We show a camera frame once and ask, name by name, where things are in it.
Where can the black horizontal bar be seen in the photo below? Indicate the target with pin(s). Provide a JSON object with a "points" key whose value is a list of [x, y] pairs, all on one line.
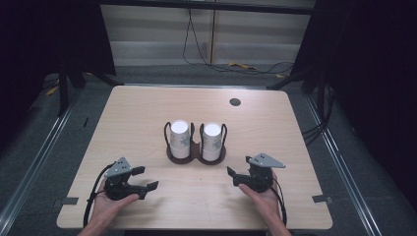
{"points": [[209, 6]]}

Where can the grey tape strip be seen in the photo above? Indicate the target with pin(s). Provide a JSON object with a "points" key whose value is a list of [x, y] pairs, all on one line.
{"points": [[70, 200], [322, 198]]}

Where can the person's right hand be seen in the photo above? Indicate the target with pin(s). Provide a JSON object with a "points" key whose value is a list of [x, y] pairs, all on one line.
{"points": [[262, 203]]}

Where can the round table grommet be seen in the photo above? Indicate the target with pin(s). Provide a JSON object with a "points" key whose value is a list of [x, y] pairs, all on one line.
{"points": [[235, 102]]}

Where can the black metal stand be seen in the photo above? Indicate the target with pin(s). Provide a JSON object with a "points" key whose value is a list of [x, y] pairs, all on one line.
{"points": [[295, 78], [63, 88]]}

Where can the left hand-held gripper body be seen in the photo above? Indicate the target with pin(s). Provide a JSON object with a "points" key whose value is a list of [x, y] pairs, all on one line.
{"points": [[118, 168]]}

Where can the metal floor rail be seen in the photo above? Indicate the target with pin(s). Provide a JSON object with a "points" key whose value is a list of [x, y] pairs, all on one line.
{"points": [[344, 170], [36, 157]]}

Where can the person's left hand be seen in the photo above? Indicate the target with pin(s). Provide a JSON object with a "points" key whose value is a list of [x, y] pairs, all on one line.
{"points": [[108, 205]]}

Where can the beige upright post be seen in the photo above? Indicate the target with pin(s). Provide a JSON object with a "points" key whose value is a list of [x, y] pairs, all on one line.
{"points": [[212, 36]]}

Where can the floral paper cup stack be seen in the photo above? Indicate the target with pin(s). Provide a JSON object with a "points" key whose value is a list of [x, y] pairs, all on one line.
{"points": [[211, 141], [179, 139]]}

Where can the dark curtain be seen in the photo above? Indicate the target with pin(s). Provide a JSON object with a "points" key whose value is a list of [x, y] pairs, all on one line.
{"points": [[39, 42], [370, 82]]}

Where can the yellow floor scrap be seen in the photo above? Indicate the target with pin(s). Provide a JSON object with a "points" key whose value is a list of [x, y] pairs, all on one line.
{"points": [[52, 90], [242, 66]]}

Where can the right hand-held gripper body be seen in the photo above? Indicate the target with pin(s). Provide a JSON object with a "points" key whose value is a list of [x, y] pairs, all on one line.
{"points": [[262, 170]]}

